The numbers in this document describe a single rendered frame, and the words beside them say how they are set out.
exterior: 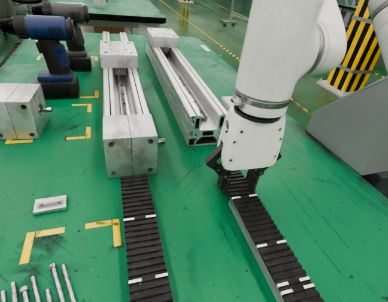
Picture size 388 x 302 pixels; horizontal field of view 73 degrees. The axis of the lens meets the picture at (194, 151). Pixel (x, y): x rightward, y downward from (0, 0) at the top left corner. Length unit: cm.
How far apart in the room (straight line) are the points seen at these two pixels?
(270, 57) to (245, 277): 31
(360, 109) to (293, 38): 40
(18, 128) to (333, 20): 64
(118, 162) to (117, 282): 22
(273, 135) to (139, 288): 29
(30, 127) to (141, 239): 40
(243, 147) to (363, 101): 38
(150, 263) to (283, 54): 32
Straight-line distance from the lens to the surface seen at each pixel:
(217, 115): 65
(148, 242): 41
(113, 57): 87
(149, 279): 38
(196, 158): 61
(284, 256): 44
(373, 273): 54
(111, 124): 54
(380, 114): 70
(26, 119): 69
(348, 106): 75
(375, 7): 87
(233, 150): 42
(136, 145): 51
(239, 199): 49
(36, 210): 52
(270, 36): 36
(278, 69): 36
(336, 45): 43
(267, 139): 43
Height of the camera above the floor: 115
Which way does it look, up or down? 35 degrees down
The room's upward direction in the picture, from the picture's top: 7 degrees clockwise
